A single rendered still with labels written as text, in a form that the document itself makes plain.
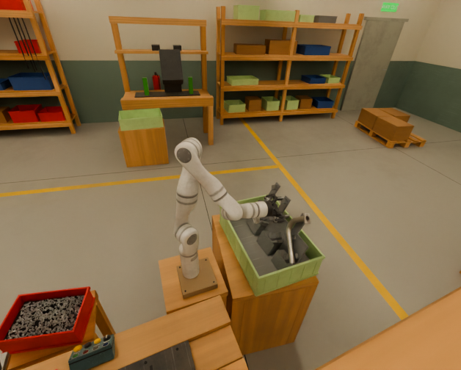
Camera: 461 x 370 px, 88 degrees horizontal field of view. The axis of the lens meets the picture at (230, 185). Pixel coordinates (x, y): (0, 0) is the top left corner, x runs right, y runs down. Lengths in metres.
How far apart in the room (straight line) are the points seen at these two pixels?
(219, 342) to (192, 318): 0.15
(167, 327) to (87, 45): 5.41
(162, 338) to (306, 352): 1.30
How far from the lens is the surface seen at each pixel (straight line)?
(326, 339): 2.34
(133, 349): 1.26
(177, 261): 1.50
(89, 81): 6.07
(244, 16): 5.47
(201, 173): 0.94
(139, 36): 5.81
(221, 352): 1.22
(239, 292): 1.45
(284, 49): 5.85
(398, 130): 5.73
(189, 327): 1.25
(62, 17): 6.01
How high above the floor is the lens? 2.03
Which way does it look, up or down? 35 degrees down
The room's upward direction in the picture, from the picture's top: 2 degrees clockwise
